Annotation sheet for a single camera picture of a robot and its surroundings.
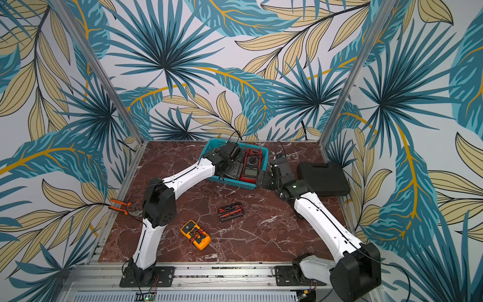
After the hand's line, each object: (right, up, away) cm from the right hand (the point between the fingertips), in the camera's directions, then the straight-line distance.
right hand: (267, 177), depth 81 cm
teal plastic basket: (-27, +17, +25) cm, 41 cm away
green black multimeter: (-15, +3, +4) cm, 16 cm away
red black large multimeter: (-6, +6, +16) cm, 18 cm away
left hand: (-16, +3, +13) cm, 20 cm away
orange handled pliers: (-68, -17, +10) cm, 71 cm away
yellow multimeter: (-29, -26, -2) cm, 39 cm away
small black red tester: (-16, -16, +5) cm, 24 cm away
